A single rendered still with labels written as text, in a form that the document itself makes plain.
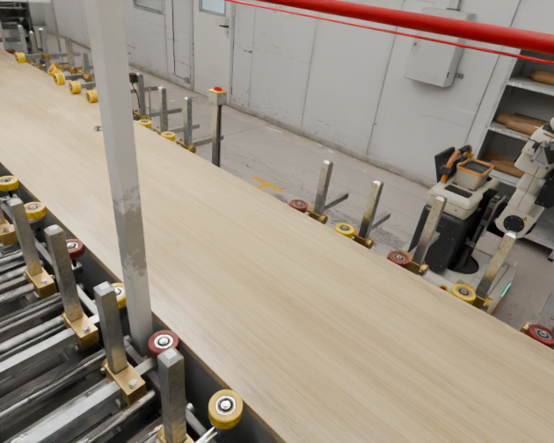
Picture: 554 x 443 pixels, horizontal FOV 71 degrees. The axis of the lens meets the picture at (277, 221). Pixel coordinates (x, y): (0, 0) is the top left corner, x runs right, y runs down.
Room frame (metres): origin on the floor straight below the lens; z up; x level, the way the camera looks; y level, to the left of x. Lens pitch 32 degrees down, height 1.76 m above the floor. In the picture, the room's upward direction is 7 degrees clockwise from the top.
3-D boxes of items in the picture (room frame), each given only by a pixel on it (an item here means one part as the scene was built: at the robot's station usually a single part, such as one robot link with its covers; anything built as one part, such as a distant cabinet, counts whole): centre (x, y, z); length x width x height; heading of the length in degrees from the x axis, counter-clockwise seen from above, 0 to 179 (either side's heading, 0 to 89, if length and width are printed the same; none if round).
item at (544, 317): (1.04, -0.99, 0.80); 0.43 x 0.03 x 0.04; 141
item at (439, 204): (1.27, -0.58, 0.91); 0.04 x 0.04 x 0.48; 51
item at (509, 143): (3.14, -2.09, 0.78); 0.90 x 0.45 x 1.55; 51
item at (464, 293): (1.05, -0.67, 0.85); 0.08 x 0.08 x 0.11
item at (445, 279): (2.13, -1.22, 0.16); 0.67 x 0.64 x 0.25; 51
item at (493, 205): (2.07, -1.39, 0.68); 0.28 x 0.27 x 0.25; 141
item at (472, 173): (2.20, -1.13, 0.87); 0.23 x 0.15 x 0.11; 141
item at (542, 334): (0.89, -0.87, 0.85); 0.08 x 0.08 x 0.11
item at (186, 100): (2.20, 0.59, 0.88); 0.04 x 0.04 x 0.48; 51
